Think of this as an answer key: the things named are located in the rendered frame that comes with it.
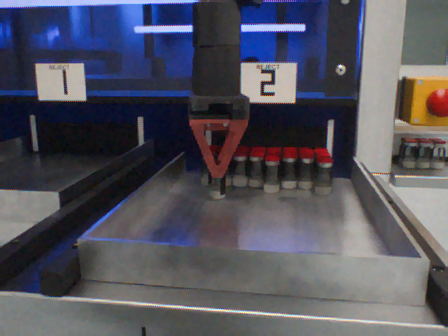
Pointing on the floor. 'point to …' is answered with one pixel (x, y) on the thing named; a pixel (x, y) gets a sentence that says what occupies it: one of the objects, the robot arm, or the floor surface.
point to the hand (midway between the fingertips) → (217, 168)
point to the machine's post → (377, 85)
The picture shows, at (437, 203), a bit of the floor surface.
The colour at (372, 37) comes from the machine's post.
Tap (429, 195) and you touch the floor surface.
